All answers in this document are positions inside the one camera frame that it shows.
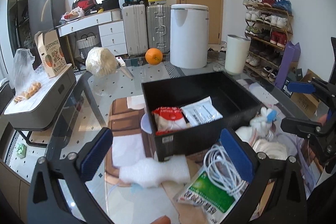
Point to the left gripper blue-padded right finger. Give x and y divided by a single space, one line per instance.
287 200

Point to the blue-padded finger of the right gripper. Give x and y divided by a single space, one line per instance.
302 125
300 87

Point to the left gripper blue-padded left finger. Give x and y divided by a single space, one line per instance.
46 201

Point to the green medicine granule packet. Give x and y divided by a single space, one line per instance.
201 192

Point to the white blue plush toy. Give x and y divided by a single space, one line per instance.
260 127

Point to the white foam wrap piece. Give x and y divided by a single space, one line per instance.
149 173

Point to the clear white medicine pouch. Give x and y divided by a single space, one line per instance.
201 112

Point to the red snack packet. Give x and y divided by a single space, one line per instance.
169 119

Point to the bagged cream cotton pads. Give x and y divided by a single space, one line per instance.
273 150

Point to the person left hand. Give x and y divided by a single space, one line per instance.
162 220

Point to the purple yoga mat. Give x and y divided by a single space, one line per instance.
290 56

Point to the shoe rack with shoes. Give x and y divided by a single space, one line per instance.
268 26

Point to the black storage box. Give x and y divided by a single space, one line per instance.
236 104

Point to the cream tumbler cup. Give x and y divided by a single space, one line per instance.
236 54

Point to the grey white side table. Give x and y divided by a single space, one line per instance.
40 111

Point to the anime print desk mat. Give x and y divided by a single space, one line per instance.
132 142

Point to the large white cylindrical appliance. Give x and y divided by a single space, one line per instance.
189 35

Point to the fruit carton box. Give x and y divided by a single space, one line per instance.
50 52

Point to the wrapped white cabbage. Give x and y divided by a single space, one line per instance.
101 62

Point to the woven laundry basket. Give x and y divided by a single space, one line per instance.
86 43

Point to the orange fruit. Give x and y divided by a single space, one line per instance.
153 56

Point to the silver suitcase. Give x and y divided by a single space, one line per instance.
158 27

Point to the white desk with drawers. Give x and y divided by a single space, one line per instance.
109 31

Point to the dark grey refrigerator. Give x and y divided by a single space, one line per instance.
44 15

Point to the white suitcase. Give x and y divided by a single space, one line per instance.
135 27

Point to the white handled knife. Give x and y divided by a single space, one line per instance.
122 66

